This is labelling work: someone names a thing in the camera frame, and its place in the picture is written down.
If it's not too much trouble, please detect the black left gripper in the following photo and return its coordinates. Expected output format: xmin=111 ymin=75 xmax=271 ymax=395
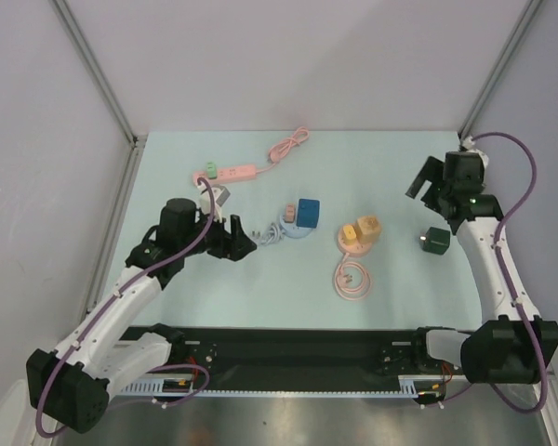
xmin=179 ymin=206 xmax=256 ymax=262

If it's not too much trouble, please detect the light blue round power strip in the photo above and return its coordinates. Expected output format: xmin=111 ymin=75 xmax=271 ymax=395
xmin=251 ymin=216 xmax=313 ymax=246

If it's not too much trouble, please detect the pink cube adapter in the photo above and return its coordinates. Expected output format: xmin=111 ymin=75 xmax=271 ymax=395
xmin=283 ymin=203 xmax=297 ymax=224

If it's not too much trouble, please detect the dark green cube socket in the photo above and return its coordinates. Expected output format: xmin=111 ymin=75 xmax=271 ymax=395
xmin=419 ymin=227 xmax=451 ymax=256

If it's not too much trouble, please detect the blue cube socket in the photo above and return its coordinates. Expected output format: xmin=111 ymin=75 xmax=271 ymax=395
xmin=296 ymin=198 xmax=320 ymax=229

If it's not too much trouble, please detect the light green USB charger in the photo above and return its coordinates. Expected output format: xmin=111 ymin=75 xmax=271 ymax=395
xmin=205 ymin=162 xmax=218 ymax=180

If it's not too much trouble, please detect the beige cube socket adapter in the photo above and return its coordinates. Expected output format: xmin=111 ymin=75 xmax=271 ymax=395
xmin=354 ymin=215 xmax=382 ymax=244

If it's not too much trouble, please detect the pink round power strip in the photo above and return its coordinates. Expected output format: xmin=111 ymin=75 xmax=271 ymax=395
xmin=333 ymin=225 xmax=378 ymax=302

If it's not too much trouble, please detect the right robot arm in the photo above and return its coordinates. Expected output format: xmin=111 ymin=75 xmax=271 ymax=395
xmin=405 ymin=133 xmax=558 ymax=414

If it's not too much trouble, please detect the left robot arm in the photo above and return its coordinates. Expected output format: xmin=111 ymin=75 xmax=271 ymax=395
xmin=26 ymin=198 xmax=257 ymax=439

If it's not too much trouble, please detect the pink long power strip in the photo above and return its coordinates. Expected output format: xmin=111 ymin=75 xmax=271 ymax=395
xmin=192 ymin=127 xmax=310 ymax=189

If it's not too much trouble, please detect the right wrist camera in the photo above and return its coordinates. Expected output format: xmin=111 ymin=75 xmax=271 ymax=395
xmin=458 ymin=136 xmax=489 ymax=169

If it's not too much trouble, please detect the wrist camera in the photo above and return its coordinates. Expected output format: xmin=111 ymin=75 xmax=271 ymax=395
xmin=458 ymin=136 xmax=489 ymax=169
xmin=197 ymin=185 xmax=231 ymax=222

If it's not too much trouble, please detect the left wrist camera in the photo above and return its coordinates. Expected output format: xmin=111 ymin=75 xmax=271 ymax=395
xmin=197 ymin=185 xmax=231 ymax=222

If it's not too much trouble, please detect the white cable duct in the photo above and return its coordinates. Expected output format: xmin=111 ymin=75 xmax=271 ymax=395
xmin=120 ymin=377 xmax=194 ymax=397

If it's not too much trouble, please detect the aluminium frame rail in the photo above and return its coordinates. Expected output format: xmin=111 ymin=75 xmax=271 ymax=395
xmin=111 ymin=341 xmax=554 ymax=382

